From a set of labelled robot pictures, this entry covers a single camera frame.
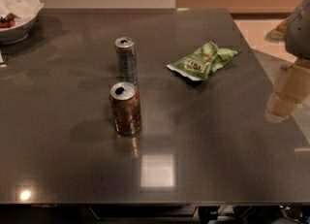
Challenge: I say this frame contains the white paper napkin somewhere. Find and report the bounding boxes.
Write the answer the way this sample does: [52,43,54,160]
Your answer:
[0,0,44,18]

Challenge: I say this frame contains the green chip bag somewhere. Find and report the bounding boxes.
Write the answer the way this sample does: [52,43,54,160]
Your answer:
[167,41,241,81]

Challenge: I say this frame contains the white bowl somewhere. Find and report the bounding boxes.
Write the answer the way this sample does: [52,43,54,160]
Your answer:
[0,14,38,45]

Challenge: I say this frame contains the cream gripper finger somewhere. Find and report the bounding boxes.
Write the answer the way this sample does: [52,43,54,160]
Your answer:
[267,58,310,117]

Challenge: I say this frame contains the orange soda can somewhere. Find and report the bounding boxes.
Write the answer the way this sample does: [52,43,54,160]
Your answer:
[108,81,141,136]

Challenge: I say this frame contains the red strawberries in bowl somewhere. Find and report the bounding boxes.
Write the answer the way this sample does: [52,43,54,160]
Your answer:
[0,13,17,28]

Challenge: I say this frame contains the silver slim can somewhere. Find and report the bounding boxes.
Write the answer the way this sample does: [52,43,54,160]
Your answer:
[114,37,138,84]

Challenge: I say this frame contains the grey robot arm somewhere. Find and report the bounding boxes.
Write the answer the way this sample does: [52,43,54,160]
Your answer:
[266,0,310,121]

